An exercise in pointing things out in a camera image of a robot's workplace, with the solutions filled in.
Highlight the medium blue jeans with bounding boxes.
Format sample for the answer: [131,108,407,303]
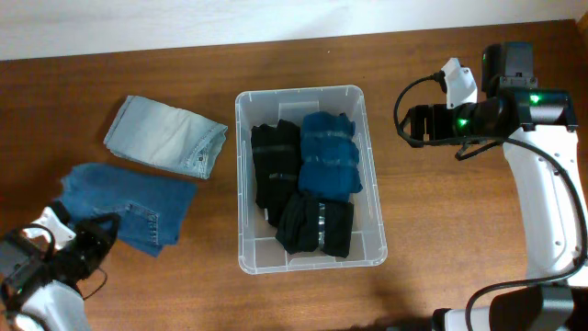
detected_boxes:
[59,163,197,257]

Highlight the light blue jeans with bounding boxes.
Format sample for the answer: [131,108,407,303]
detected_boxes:
[104,96,228,179]

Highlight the blue shirt bundle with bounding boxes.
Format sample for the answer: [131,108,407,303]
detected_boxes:
[298,111,363,202]

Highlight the black shirt bundle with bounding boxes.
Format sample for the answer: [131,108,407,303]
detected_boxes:
[251,120,301,227]

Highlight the dark green shirt bundle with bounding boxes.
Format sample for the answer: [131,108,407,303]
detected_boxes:
[276,193,355,258]

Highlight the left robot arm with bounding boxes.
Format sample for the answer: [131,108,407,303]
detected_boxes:
[1,208,120,330]

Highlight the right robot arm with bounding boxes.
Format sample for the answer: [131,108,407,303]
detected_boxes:
[393,42,587,330]

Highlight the clear plastic storage bin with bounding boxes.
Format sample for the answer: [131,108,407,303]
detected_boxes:
[235,86,388,274]

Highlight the left black cable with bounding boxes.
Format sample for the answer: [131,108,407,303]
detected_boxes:
[13,223,109,301]

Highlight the black cable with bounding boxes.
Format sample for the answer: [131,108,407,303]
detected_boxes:
[13,223,109,301]
[392,72,588,331]

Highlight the right black cable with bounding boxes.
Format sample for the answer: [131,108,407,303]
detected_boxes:
[392,72,588,331]

